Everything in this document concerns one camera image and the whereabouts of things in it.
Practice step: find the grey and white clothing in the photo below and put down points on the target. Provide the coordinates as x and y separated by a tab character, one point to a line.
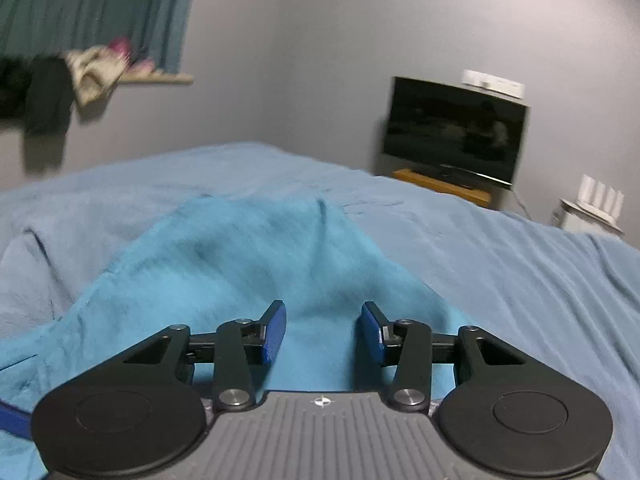
95	75

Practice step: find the white wall power strip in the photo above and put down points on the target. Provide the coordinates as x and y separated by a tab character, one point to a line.
492	82

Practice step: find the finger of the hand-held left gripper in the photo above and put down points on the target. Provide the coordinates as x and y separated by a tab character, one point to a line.
12	420

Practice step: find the white router with antennas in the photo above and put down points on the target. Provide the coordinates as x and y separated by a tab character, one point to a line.
600	197

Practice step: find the wooden window shelf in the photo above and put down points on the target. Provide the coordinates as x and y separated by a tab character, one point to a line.
160	78

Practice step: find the wooden television stand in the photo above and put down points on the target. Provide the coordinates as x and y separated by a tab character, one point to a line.
440	186

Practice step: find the bed with blue sheet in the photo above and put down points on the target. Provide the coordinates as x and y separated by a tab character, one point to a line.
500	270

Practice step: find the black hanging clothing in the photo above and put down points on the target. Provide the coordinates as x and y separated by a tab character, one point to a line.
47	95

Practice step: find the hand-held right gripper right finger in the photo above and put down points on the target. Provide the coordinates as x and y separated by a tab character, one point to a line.
372	334

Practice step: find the teal garment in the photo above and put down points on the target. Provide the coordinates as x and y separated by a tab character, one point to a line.
225	270

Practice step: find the teal curtain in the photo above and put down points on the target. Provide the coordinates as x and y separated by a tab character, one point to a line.
100	5

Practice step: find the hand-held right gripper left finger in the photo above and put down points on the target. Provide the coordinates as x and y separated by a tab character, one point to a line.
274	335

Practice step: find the pink cloth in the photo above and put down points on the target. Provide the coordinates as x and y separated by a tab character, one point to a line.
120	47

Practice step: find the white side cabinet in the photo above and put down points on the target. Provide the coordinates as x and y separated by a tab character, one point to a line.
570	217

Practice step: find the black flat television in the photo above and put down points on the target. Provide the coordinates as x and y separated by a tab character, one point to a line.
450	130

